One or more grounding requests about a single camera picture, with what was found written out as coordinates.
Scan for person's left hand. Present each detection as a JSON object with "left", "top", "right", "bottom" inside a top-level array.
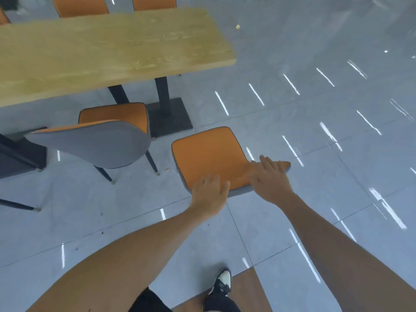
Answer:
[{"left": 190, "top": 174, "right": 231, "bottom": 218}]

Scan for person's right hand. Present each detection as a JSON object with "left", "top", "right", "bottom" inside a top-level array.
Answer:
[{"left": 250, "top": 155, "right": 295, "bottom": 205}]

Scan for orange chair with grey edge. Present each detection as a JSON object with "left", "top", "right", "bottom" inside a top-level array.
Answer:
[{"left": 171, "top": 127, "right": 292, "bottom": 197}]

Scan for person's right forearm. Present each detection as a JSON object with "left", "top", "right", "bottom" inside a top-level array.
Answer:
[{"left": 278, "top": 192, "right": 416, "bottom": 312}]

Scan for person's left forearm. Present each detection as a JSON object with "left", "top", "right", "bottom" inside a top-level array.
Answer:
[{"left": 26, "top": 205, "right": 215, "bottom": 312}]

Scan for black and white shoe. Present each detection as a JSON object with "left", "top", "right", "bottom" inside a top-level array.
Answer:
[{"left": 207, "top": 267, "right": 233, "bottom": 297}]

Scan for orange chair with grey back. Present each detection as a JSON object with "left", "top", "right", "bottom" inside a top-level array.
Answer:
[{"left": 24, "top": 102, "right": 160, "bottom": 185}]

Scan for person's black trousers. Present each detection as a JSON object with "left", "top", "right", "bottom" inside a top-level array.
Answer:
[{"left": 128, "top": 287, "right": 242, "bottom": 312}]

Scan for light wooden table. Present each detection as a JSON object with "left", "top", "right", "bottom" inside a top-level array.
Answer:
[{"left": 0, "top": 8, "right": 237, "bottom": 108}]

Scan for black chair leg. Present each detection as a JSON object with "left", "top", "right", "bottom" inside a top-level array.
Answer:
[{"left": 0, "top": 198, "right": 42, "bottom": 213}]

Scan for black metal table pedestal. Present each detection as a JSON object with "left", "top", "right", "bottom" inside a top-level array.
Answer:
[{"left": 107, "top": 76, "right": 194, "bottom": 139}]

